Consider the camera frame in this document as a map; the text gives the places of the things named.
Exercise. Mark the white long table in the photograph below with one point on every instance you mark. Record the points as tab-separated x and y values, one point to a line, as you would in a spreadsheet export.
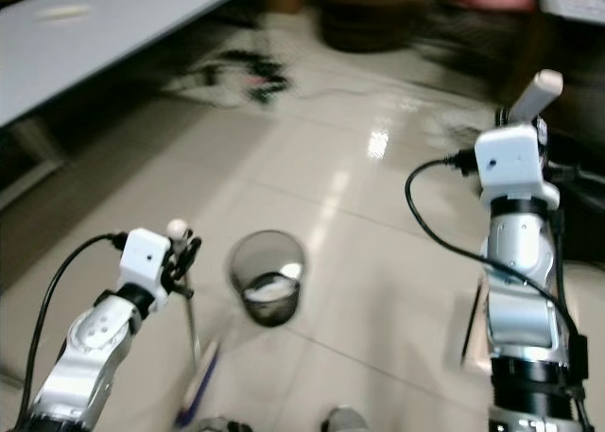
85	54

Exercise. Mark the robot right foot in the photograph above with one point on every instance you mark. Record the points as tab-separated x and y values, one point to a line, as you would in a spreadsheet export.
343	420

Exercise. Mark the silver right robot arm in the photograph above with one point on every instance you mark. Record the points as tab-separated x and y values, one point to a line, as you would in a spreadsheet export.
520	262

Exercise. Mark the dark round stool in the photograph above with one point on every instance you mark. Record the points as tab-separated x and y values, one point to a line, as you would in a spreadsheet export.
373	16

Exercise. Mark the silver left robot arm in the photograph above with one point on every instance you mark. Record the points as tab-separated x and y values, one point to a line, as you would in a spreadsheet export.
95	342

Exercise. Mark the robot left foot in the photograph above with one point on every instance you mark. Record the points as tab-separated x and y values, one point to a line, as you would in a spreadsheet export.
222	424

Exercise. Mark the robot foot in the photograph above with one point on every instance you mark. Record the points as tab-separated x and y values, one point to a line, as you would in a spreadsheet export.
222	424
343	420

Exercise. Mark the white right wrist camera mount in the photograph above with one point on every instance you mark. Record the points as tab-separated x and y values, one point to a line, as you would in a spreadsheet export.
509	163

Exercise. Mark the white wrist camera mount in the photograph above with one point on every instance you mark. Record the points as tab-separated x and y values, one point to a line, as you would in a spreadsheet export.
509	163
142	257

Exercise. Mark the grey mesh waste bin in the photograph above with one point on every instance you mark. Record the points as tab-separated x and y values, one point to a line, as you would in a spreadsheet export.
269	295

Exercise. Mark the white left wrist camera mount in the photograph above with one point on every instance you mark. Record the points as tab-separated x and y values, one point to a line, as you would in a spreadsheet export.
142	257

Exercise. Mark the broom with blue bristles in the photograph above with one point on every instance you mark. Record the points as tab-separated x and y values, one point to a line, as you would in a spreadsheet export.
198	371

